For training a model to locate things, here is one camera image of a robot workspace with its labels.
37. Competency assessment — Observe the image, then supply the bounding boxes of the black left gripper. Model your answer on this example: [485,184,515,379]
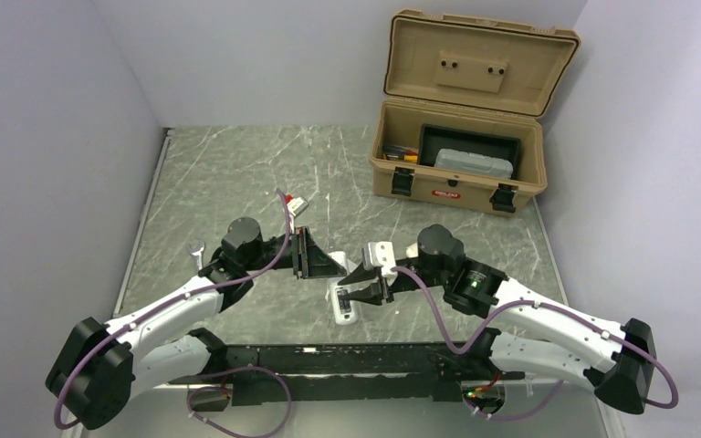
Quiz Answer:
[244,227,347,280]

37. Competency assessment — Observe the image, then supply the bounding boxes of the white remote control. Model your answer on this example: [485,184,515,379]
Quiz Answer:
[325,251,360,326]

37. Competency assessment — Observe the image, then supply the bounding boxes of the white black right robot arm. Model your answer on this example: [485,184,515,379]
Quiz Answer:
[339,224,660,414]

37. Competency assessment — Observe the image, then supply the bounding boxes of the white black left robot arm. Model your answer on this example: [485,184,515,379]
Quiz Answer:
[46,217,351,429]

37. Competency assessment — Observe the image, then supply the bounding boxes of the white pipe elbow fitting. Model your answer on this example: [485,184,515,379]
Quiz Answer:
[405,243,418,258]

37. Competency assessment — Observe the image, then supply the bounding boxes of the silver wrench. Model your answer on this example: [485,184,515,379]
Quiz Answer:
[187,239,205,272]

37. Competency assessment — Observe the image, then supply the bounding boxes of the screwdrivers in toolbox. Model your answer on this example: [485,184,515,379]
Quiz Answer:
[382,144,418,163]

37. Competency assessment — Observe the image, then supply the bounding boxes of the black toolbox tray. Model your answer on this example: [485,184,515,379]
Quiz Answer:
[418,124,521,179]

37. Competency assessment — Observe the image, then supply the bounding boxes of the grey plastic case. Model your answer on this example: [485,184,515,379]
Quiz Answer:
[434,149,514,179]

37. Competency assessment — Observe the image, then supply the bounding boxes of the tan plastic toolbox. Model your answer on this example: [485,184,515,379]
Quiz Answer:
[369,9,581,216]

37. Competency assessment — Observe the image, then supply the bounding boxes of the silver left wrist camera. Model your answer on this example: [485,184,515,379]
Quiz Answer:
[286,194,309,219]

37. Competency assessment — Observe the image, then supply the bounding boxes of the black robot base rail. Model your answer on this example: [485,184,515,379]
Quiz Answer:
[199,342,525,406]

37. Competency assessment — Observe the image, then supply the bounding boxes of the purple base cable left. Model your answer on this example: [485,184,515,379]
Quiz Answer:
[185,367,294,438]

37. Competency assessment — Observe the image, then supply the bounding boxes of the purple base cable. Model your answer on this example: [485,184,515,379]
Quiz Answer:
[185,367,294,438]
[468,379,563,423]

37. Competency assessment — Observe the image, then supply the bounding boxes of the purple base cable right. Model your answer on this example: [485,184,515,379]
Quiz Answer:
[468,379,563,423]

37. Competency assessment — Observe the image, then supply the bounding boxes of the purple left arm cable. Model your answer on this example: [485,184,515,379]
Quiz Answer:
[54,188,294,432]

